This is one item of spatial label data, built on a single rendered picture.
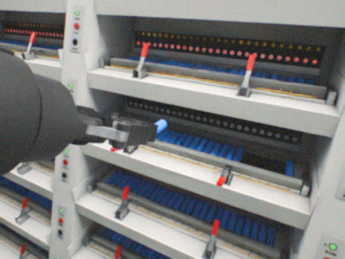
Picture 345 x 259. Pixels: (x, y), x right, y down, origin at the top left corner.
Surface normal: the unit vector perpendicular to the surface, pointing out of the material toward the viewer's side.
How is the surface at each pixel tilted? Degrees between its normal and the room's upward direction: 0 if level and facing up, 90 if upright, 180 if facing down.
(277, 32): 90
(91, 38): 90
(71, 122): 81
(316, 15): 109
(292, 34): 90
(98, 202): 19
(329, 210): 90
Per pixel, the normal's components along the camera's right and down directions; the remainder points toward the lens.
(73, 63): -0.40, 0.10
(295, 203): 0.03, -0.88
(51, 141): 0.79, 0.50
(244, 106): -0.43, 0.41
